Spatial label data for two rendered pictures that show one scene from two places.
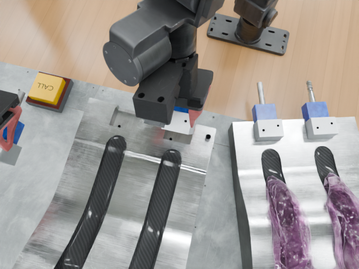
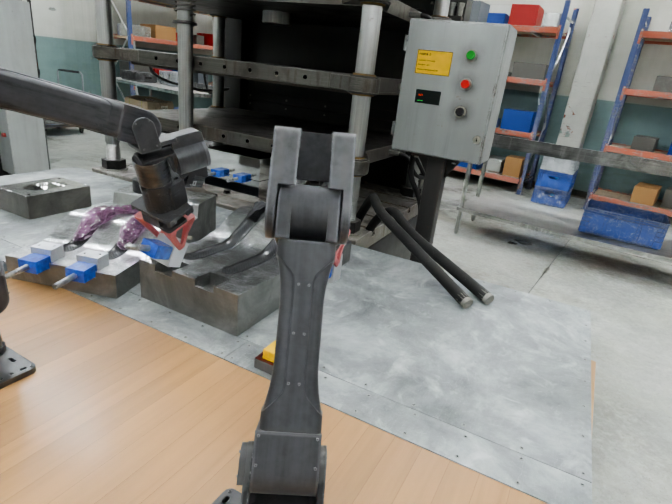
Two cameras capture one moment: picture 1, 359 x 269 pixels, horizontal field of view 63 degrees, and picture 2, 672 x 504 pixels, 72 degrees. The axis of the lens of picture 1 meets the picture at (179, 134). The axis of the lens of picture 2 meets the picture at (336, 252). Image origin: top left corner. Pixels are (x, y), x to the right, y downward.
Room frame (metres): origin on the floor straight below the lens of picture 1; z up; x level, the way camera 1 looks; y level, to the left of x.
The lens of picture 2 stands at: (0.95, 0.53, 1.30)
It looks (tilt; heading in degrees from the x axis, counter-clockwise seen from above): 21 degrees down; 193
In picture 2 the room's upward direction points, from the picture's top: 7 degrees clockwise
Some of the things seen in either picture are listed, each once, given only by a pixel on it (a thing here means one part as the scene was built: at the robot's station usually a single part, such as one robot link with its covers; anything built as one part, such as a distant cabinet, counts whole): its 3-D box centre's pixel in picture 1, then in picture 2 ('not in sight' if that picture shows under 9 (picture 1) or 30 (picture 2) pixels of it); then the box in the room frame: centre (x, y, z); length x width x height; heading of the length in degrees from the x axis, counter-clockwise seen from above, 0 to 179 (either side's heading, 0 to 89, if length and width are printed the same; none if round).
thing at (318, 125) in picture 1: (313, 108); (31, 265); (0.25, -0.28, 0.86); 0.13 x 0.05 x 0.05; 5
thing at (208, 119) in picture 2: not in sight; (273, 144); (-1.01, -0.28, 0.96); 1.29 x 0.83 x 0.18; 78
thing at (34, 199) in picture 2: not in sight; (46, 196); (-0.17, -0.69, 0.84); 0.20 x 0.15 x 0.07; 168
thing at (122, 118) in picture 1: (127, 120); (212, 287); (0.20, 0.11, 0.87); 0.05 x 0.05 x 0.04; 78
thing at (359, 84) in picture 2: not in sight; (277, 87); (-1.01, -0.28, 1.20); 1.29 x 0.83 x 0.19; 78
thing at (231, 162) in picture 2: not in sight; (268, 167); (-0.92, -0.26, 0.87); 0.50 x 0.27 x 0.17; 168
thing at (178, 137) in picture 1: (179, 133); (171, 272); (0.18, 0.00, 0.87); 0.05 x 0.05 x 0.04; 78
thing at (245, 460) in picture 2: not in sight; (281, 479); (0.61, 0.42, 0.90); 0.09 x 0.06 x 0.06; 107
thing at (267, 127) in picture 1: (263, 110); (78, 273); (0.24, -0.17, 0.86); 0.13 x 0.05 x 0.05; 5
